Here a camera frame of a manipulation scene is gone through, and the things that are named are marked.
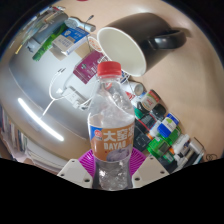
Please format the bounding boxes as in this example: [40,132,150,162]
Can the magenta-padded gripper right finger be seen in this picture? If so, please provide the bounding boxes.
[129,147,171,189]

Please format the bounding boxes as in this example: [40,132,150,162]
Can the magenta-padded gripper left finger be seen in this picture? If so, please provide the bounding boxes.
[57,148,96,189]

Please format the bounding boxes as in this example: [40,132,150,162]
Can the clear bottle with red cap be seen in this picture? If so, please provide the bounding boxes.
[87,60,136,192]

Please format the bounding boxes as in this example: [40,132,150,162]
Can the green lidded plastic jar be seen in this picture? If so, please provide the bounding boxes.
[146,134,173,158]

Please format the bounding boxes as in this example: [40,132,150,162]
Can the white pill bottle blue label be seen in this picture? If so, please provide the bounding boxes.
[156,112,180,138]

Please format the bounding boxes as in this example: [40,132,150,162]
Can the white LED light bar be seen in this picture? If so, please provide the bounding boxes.
[17,97,65,143]

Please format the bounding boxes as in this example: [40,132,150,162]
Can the maroon pouch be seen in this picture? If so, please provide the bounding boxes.
[73,49,105,85]

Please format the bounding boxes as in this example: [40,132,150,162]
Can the black mug with white inside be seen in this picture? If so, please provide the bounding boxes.
[96,12,188,78]

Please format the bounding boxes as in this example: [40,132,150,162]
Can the blue and white carton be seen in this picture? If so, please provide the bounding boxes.
[51,26,90,56]

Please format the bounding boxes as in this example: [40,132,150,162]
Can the grey shaker bottle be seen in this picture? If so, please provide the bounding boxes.
[28,14,64,51]

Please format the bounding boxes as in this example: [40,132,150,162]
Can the black hair ties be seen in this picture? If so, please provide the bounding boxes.
[204,153,218,163]

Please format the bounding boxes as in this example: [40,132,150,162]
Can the white wall power outlet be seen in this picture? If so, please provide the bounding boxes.
[61,85,88,109]

